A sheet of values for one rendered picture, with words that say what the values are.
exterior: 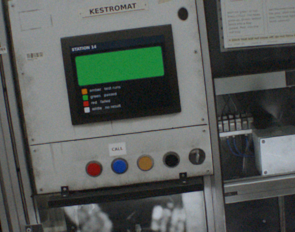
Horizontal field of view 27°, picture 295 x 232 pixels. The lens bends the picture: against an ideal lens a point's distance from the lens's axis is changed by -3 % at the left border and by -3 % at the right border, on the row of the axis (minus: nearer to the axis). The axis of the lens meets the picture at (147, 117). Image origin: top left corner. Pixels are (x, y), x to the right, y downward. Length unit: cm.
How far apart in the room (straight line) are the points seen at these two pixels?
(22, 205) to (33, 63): 35
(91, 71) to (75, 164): 23
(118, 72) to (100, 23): 12
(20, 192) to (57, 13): 44
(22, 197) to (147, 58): 46
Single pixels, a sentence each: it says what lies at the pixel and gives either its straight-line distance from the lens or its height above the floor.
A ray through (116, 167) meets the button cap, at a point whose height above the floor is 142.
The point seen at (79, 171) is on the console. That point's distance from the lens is 146.
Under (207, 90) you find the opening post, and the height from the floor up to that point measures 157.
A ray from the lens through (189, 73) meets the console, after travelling 141.
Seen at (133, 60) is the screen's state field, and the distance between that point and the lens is 138.
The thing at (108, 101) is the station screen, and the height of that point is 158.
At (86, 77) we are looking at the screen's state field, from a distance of 138.
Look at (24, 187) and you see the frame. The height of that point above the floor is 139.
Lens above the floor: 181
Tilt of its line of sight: 12 degrees down
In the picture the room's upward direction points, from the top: 7 degrees counter-clockwise
